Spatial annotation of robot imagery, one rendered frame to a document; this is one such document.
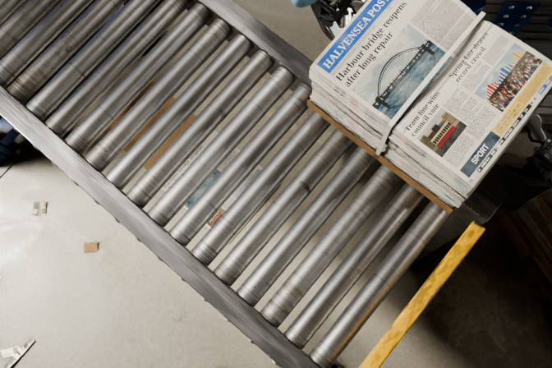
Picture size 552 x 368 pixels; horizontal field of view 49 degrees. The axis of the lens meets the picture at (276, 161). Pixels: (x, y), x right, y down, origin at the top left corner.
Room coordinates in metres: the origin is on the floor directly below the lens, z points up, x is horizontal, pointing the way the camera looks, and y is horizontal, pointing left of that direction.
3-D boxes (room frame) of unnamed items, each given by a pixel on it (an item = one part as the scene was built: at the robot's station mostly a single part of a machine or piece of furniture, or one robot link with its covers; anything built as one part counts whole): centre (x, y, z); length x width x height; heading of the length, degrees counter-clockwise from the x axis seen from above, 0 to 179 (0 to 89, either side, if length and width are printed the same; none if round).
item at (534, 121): (0.34, -0.55, 0.82); 0.09 x 0.03 x 0.06; 13
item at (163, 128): (0.52, 0.19, 0.77); 0.47 x 0.05 x 0.05; 130
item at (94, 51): (0.72, 0.36, 0.77); 0.47 x 0.05 x 0.05; 130
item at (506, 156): (0.28, -0.48, 0.82); 0.09 x 0.03 x 0.06; 68
